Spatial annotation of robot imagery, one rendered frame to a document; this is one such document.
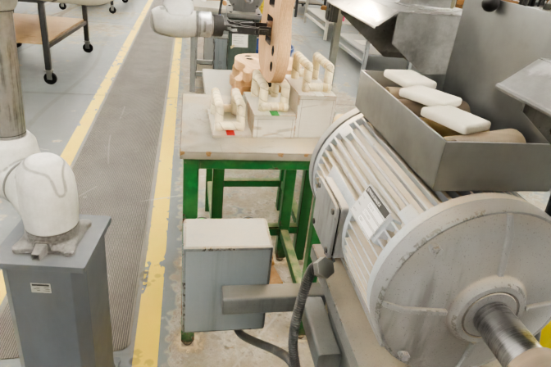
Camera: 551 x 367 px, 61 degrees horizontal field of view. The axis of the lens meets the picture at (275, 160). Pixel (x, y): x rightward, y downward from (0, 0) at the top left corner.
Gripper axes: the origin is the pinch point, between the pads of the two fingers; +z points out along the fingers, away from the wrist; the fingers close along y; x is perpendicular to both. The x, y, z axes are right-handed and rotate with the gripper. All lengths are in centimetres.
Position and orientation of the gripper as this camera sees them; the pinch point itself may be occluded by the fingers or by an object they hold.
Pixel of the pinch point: (267, 29)
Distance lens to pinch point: 177.2
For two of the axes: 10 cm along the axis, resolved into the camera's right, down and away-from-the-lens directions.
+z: 9.7, 0.1, 2.4
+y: 2.1, 4.4, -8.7
